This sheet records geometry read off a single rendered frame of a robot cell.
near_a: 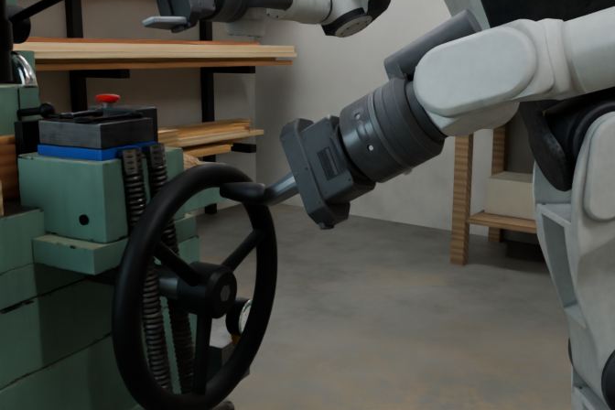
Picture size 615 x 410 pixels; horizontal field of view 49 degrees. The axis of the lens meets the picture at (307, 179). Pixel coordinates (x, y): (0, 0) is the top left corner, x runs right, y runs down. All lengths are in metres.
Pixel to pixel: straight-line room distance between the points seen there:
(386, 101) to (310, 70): 4.02
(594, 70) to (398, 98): 0.17
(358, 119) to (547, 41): 0.19
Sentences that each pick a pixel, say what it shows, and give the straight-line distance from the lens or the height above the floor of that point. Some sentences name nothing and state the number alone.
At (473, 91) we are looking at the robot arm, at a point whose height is 1.04.
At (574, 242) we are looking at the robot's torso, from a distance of 0.98.
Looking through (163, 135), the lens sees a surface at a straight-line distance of 1.22.
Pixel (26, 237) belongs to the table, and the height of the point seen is 0.87.
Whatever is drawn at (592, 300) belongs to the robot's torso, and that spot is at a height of 0.74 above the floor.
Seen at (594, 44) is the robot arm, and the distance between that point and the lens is 0.61.
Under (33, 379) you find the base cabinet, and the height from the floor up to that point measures 0.70.
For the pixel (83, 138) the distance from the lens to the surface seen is 0.79.
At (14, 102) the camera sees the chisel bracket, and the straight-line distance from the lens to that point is 0.95.
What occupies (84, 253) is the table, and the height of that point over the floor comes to 0.86.
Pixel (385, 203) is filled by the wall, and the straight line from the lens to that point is 4.46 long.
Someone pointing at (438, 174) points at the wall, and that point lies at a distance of 4.25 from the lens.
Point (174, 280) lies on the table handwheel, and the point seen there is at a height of 0.82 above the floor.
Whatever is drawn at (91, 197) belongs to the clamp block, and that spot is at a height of 0.92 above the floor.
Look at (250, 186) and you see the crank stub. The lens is 0.74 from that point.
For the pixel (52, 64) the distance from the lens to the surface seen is 3.25.
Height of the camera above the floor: 1.08
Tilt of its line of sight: 11 degrees down
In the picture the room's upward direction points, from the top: straight up
